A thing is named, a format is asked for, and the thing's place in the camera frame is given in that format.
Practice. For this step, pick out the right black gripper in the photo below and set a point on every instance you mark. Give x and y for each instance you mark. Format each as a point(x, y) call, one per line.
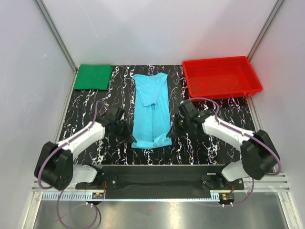
point(174, 130)

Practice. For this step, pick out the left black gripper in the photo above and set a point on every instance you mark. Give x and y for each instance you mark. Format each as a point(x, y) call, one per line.
point(127, 136)

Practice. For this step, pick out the light blue t shirt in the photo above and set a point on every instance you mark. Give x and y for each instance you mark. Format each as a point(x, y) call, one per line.
point(152, 119)

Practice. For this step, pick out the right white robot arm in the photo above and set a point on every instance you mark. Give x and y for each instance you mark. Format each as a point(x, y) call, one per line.
point(258, 154)

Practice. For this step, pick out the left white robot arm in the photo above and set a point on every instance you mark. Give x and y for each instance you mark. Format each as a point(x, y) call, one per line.
point(55, 167)

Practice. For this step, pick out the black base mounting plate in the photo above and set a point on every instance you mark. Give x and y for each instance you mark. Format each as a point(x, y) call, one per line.
point(205, 177)

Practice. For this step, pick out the folded green t shirt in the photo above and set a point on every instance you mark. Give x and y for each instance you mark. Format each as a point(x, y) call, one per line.
point(93, 77)

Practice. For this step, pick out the red plastic tray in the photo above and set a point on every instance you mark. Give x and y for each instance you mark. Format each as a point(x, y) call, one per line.
point(221, 78)

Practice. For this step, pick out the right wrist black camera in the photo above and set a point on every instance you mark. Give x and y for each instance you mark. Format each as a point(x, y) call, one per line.
point(187, 109)

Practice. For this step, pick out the aluminium front rail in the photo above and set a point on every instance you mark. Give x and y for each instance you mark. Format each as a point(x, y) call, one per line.
point(164, 193)

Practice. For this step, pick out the right aluminium corner post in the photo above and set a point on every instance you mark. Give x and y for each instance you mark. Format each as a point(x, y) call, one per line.
point(265, 28)

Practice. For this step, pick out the aluminium corner post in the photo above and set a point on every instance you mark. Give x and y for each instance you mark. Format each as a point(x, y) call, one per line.
point(52, 27)
point(265, 28)

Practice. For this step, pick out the left aluminium corner post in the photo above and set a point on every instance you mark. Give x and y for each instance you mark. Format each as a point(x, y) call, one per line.
point(52, 27)

